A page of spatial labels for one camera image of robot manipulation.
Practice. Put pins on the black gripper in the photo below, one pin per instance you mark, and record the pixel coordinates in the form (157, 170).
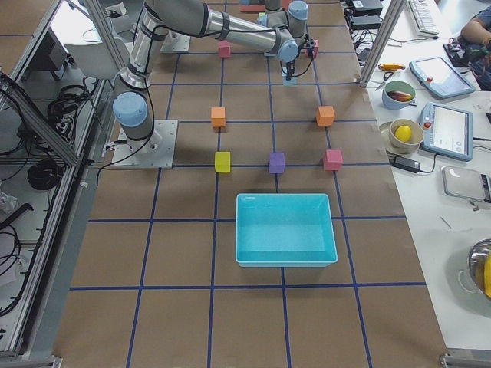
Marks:
(290, 64)

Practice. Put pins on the light blue foam block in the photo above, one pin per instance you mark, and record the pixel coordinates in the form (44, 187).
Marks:
(289, 80)

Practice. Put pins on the person forearm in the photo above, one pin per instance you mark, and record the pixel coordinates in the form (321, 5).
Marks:
(477, 30)

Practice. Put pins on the pink foam block left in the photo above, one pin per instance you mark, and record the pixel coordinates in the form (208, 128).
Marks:
(313, 50)

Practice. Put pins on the pink foam block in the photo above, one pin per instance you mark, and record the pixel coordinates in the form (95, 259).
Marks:
(224, 49)
(313, 50)

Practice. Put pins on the orange foam block left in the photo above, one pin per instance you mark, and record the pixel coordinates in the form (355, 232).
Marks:
(325, 116)

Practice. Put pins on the orange foam block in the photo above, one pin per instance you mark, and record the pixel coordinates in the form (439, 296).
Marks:
(325, 116)
(218, 117)

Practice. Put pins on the pink foam block right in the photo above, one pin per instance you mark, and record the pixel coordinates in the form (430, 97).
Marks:
(224, 49)

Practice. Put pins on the orange foam block right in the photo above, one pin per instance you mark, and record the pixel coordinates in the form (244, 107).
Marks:
(218, 117)

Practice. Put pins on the scissors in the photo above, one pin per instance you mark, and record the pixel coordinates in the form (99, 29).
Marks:
(387, 75)

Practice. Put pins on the gold yellow tool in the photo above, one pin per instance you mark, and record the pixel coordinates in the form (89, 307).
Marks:
(391, 67)

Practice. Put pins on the purple foam block far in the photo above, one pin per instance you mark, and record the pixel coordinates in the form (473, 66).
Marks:
(276, 163)

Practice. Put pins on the magenta foam block far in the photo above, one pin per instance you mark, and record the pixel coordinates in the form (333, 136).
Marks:
(332, 160)

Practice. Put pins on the blue bowl with fruit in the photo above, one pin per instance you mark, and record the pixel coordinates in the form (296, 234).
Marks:
(397, 94)

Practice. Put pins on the yellow foam block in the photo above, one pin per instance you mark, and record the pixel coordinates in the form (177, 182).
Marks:
(222, 162)

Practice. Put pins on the yellow lemon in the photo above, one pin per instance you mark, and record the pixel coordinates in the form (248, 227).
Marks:
(403, 133)

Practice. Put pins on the beige bowl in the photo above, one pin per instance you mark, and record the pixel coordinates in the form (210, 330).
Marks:
(415, 141)

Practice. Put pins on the white keyboard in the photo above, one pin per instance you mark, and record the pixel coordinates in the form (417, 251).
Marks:
(420, 15)

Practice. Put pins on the teach pendant far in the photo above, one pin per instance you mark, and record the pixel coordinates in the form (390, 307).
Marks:
(440, 77)

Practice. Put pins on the teach pendant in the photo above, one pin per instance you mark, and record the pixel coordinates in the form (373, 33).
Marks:
(440, 77)
(447, 131)

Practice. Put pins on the black power adapter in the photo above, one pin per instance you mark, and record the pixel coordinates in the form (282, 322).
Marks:
(409, 165)

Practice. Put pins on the cyan plastic tray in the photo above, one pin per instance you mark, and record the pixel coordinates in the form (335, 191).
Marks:
(284, 230)

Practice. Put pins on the teach pendant near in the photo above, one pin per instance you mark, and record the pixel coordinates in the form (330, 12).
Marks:
(447, 131)

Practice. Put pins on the digital kitchen scale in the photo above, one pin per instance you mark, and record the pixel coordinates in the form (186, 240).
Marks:
(466, 183)

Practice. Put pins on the steel bowl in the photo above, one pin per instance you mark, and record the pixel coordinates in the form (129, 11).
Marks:
(475, 279)

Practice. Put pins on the aluminium frame post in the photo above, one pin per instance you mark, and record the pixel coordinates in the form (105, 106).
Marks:
(387, 26)

